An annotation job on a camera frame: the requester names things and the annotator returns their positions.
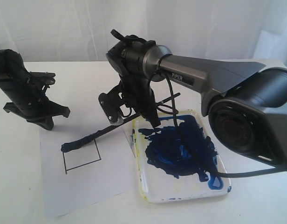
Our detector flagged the black paintbrush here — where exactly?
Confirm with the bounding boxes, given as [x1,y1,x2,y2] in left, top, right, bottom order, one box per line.
[61,92,181,153]

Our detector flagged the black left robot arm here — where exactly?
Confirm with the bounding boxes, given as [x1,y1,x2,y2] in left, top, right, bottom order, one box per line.
[0,49,70,131]

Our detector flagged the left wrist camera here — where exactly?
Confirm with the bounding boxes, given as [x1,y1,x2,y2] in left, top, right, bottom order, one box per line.
[27,72,56,91]

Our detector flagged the white paint tray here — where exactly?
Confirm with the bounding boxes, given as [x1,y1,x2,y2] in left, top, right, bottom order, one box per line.
[132,110,232,203]

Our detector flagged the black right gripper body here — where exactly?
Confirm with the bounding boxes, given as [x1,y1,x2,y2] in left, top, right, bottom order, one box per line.
[121,77,157,117]

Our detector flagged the white backdrop curtain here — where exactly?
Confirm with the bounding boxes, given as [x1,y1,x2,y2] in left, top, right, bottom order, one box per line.
[0,0,287,64]

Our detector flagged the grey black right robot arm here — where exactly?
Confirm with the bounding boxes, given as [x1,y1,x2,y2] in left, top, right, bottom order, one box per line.
[106,30,287,176]

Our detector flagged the white paper with square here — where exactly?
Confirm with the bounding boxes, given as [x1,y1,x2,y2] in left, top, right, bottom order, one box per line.
[39,103,136,218]

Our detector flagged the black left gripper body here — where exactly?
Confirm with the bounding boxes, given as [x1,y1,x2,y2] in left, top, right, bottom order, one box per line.
[3,81,70,124]

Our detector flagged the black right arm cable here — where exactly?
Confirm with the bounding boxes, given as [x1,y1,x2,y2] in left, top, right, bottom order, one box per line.
[110,29,287,179]

